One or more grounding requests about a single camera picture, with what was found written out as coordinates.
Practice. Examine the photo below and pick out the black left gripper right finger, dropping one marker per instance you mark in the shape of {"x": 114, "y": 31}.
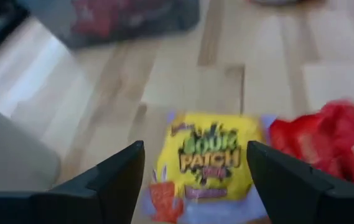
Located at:
{"x": 304, "y": 205}

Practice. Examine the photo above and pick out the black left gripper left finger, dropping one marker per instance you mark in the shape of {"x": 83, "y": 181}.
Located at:
{"x": 86, "y": 205}

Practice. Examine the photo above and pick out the light grey plastic bin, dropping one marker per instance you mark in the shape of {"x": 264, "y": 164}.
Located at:
{"x": 8, "y": 155}

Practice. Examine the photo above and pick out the red KitKat packet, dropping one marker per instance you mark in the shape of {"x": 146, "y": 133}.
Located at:
{"x": 319, "y": 140}
{"x": 95, "y": 18}

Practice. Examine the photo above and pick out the translucent grey plastic bin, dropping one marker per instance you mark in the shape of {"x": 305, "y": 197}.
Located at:
{"x": 183, "y": 21}

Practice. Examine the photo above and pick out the yellow Sour Patch packet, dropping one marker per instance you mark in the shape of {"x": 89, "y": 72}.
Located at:
{"x": 207, "y": 140}

